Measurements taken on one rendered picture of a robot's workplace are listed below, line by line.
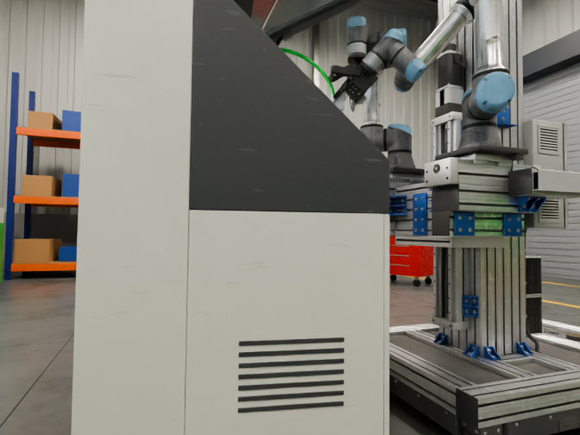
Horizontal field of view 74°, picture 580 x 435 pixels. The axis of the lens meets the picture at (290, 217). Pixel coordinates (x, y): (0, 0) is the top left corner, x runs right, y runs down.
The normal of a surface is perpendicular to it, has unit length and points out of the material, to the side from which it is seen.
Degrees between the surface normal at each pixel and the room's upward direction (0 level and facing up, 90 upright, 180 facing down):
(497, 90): 97
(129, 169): 90
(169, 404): 90
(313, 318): 90
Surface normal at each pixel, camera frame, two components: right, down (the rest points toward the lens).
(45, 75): 0.33, -0.03
